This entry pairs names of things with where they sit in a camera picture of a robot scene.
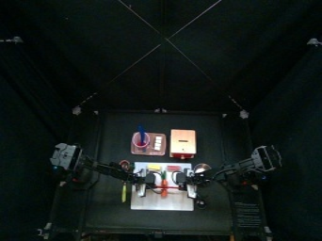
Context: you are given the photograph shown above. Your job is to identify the white cutting board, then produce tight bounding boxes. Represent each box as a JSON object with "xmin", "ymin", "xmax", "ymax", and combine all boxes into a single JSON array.
[{"xmin": 129, "ymin": 161, "xmax": 195, "ymax": 212}]

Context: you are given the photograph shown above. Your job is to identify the silver metal bowl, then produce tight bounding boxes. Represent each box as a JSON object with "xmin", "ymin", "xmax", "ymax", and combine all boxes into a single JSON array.
[{"xmin": 192, "ymin": 162, "xmax": 212, "ymax": 175}]

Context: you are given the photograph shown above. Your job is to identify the white text label sticker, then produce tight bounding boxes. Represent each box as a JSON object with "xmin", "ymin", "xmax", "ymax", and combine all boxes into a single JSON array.
[{"xmin": 232, "ymin": 201, "xmax": 263, "ymax": 232}]

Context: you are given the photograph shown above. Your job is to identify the pink wooden tray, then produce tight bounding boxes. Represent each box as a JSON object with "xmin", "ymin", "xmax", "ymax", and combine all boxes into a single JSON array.
[{"xmin": 129, "ymin": 132, "xmax": 166, "ymax": 156}]

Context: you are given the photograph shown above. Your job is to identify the red plastic cup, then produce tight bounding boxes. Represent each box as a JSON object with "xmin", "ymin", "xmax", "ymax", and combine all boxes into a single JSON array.
[{"xmin": 130, "ymin": 131, "xmax": 150, "ymax": 149}]

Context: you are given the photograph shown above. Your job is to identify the yellow-green toy peeler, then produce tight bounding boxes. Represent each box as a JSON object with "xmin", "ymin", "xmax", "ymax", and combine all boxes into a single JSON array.
[{"xmin": 120, "ymin": 182, "xmax": 128, "ymax": 203}]

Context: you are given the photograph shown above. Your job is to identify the thin diagonal frame cord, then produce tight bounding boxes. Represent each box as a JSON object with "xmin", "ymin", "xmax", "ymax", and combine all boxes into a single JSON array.
[
  {"xmin": 74, "ymin": 0, "xmax": 223, "ymax": 110},
  {"xmin": 116, "ymin": 0, "xmax": 247, "ymax": 113}
]

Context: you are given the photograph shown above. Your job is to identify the wooden box with red drawer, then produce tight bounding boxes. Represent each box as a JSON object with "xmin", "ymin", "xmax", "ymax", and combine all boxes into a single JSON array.
[{"xmin": 168, "ymin": 128, "xmax": 197, "ymax": 159}]

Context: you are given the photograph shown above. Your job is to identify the blue toy utensil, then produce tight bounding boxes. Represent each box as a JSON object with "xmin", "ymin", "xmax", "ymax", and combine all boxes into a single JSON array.
[{"xmin": 137, "ymin": 124, "xmax": 146, "ymax": 147}]

